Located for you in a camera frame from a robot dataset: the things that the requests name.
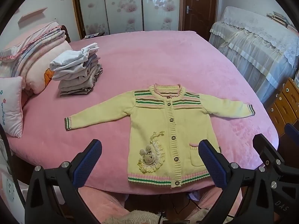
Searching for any black cable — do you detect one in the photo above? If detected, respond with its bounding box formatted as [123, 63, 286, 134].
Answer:
[0, 121, 26, 213]

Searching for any pink bed blanket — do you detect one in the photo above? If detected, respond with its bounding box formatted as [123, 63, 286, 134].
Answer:
[7, 31, 279, 195]

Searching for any brown wooden door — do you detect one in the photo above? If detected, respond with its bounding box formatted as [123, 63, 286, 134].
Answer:
[181, 0, 219, 32]

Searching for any yellow knit cardigan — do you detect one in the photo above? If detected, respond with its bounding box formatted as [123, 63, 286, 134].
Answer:
[64, 83, 256, 188]

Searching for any cream knit sweater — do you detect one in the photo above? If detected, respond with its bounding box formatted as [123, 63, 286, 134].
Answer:
[103, 209, 169, 224]

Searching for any wooden drawer cabinet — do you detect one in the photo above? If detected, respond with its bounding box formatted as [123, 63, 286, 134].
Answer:
[266, 77, 299, 136]

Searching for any white embroidered cushion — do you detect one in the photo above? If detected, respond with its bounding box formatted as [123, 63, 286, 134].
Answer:
[0, 76, 25, 138]

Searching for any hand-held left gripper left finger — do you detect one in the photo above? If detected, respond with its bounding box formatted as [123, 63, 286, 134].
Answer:
[24, 139, 103, 224]

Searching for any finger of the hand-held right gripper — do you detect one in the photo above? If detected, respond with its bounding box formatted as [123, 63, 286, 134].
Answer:
[253, 134, 284, 168]
[284, 123, 299, 145]

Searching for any dark wooden headboard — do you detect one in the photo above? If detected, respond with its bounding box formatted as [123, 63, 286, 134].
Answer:
[61, 25, 72, 43]

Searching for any stack of folded clothes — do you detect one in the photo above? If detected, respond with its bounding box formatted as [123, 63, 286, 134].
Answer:
[50, 43, 103, 97]

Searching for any pile of books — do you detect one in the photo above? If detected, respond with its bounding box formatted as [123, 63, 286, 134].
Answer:
[266, 11, 298, 32]

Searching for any folded printed quilt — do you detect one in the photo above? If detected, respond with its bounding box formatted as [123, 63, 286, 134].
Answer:
[0, 29, 73, 95]

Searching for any pink wall shelf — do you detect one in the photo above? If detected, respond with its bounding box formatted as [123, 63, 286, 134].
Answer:
[18, 7, 48, 24]

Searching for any lace-covered furniture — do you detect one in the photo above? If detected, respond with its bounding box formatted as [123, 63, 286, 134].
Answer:
[209, 6, 299, 103]

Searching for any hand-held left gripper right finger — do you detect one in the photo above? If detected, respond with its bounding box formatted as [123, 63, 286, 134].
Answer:
[198, 139, 278, 224]

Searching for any floral sliding door wardrobe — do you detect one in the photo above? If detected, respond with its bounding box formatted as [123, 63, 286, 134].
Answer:
[71, 0, 185, 39]

